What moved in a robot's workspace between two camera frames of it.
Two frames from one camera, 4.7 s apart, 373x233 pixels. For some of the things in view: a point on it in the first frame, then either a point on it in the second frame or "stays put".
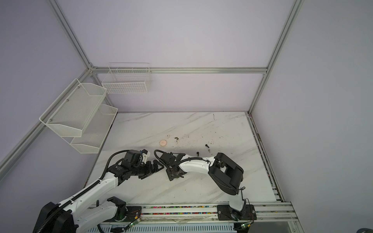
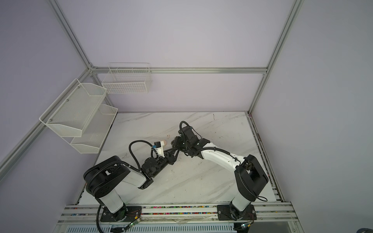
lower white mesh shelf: x=95 y=131 stays put
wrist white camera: x=145 y=155 to x=159 y=146
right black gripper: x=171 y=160 to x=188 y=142
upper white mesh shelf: x=72 y=111 stays put
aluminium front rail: x=265 y=214 stays put
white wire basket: x=127 y=78 stays put
